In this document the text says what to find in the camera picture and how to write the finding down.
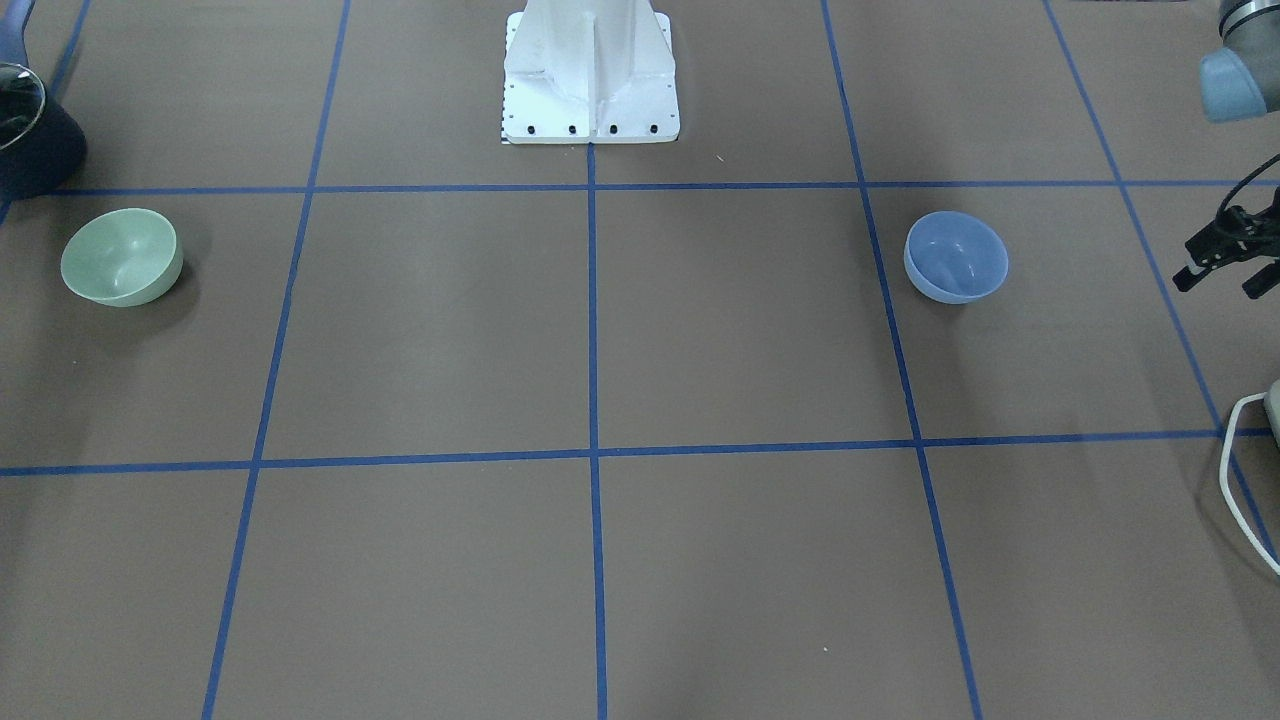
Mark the blue bowl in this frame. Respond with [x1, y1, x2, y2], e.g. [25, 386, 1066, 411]
[902, 210, 1010, 305]

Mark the white camera stand column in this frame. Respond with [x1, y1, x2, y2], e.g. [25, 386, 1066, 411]
[500, 1, 681, 145]

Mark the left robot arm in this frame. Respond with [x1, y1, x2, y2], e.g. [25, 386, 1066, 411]
[1172, 1, 1279, 300]

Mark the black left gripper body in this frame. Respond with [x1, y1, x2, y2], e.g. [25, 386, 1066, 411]
[1185, 205, 1279, 272]

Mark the white toaster power cord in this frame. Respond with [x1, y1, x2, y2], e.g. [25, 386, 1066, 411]
[1221, 393, 1280, 578]

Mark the dark blue saucepan with lid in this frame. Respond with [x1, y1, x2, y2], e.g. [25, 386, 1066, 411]
[1, 1, 87, 202]

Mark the green bowl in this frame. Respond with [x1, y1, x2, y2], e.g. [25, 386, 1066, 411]
[59, 208, 186, 307]

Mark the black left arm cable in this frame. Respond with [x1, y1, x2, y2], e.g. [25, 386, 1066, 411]
[1215, 152, 1280, 225]

